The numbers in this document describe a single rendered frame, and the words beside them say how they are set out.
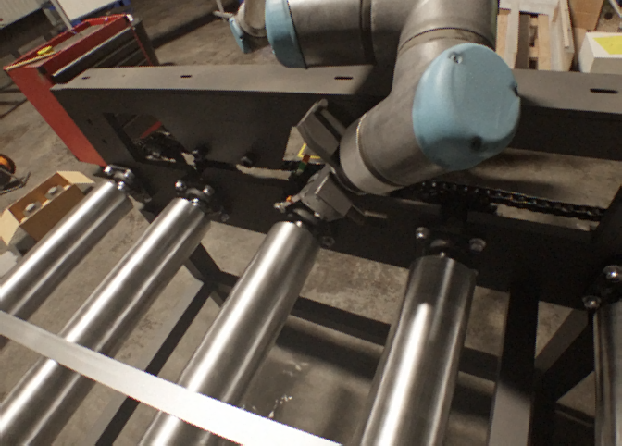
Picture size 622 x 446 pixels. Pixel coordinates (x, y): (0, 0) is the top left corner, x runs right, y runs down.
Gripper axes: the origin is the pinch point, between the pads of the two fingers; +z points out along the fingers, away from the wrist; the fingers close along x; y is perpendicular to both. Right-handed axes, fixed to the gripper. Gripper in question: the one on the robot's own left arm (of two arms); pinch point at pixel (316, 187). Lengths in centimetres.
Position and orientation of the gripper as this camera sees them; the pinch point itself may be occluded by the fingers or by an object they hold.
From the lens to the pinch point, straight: 56.8
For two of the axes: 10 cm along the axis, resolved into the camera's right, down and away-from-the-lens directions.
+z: -3.8, 1.4, 9.1
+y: 7.6, 6.0, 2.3
